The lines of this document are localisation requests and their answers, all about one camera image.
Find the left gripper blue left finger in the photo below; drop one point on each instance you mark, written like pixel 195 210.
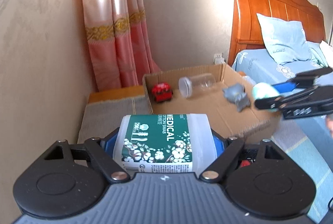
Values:
pixel 108 143

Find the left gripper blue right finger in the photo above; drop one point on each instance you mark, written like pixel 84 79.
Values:
pixel 220 143

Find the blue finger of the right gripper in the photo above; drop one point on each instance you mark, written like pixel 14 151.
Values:
pixel 284 87

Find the mint green egg toy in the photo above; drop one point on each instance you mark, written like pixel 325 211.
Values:
pixel 264 90

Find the grey animal figurine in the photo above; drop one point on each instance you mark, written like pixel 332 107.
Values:
pixel 236 94

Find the white cotton swab container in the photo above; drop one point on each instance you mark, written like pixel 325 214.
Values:
pixel 166 143

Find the clear plastic jar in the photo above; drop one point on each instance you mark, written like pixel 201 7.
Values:
pixel 193 86

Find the red toy train car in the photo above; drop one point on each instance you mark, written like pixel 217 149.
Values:
pixel 162 92

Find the black toy train car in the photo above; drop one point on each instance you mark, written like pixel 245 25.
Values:
pixel 247 157

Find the checked table cloth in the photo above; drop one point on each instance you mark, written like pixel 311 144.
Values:
pixel 306 141

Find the blue floral bed sheet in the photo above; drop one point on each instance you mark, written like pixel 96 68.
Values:
pixel 260 67

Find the light blue pillow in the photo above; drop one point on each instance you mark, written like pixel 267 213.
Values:
pixel 285 41

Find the open cardboard box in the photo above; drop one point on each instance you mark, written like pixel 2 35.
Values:
pixel 251 124

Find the wooden bedside table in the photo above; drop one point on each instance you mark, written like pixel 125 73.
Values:
pixel 114 93

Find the pink patterned curtain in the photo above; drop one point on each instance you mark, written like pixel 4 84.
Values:
pixel 117 38

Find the wooden bed headboard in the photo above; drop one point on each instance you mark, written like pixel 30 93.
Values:
pixel 246 31

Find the white wall socket charger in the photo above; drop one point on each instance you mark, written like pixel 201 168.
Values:
pixel 218 59

